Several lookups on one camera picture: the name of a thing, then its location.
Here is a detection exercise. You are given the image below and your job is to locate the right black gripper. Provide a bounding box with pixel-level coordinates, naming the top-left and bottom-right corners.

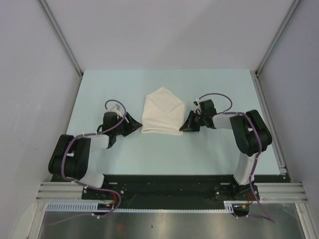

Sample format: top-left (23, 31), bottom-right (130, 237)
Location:
top-left (180, 110), bottom-right (206, 132)

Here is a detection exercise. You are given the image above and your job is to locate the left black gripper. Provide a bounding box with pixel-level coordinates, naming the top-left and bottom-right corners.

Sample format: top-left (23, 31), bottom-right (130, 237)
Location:
top-left (113, 112), bottom-right (142, 136)

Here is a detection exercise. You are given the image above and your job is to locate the white cloth napkin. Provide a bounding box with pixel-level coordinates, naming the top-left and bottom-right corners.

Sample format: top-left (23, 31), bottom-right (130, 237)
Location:
top-left (141, 87), bottom-right (186, 136)

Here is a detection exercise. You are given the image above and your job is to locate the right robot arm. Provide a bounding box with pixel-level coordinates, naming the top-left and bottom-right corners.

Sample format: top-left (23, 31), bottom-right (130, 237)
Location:
top-left (179, 100), bottom-right (273, 200)

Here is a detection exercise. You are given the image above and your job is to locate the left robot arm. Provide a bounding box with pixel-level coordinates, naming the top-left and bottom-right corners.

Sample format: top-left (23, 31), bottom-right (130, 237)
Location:
top-left (48, 112), bottom-right (143, 199)

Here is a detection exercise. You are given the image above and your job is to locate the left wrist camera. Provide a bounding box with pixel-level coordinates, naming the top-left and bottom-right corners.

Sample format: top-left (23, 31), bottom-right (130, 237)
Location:
top-left (109, 104), bottom-right (123, 118)

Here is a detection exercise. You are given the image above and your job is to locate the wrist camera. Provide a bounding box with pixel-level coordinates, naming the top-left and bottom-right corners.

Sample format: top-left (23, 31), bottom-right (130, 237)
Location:
top-left (109, 104), bottom-right (123, 118)
top-left (193, 99), bottom-right (200, 111)

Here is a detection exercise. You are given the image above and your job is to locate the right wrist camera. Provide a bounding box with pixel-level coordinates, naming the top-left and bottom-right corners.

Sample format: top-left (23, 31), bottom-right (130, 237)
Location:
top-left (193, 99), bottom-right (200, 111)

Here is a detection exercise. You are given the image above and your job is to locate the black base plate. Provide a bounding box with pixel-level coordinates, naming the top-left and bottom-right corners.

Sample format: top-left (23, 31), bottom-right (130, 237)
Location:
top-left (51, 174), bottom-right (291, 211)

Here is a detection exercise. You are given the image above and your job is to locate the white slotted cable duct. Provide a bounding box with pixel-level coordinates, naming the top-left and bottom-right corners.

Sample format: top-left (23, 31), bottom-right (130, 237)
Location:
top-left (46, 201), bottom-right (236, 214)

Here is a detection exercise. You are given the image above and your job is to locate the aluminium frame rail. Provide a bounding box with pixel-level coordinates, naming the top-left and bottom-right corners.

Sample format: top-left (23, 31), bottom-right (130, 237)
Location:
top-left (36, 182), bottom-right (83, 201)

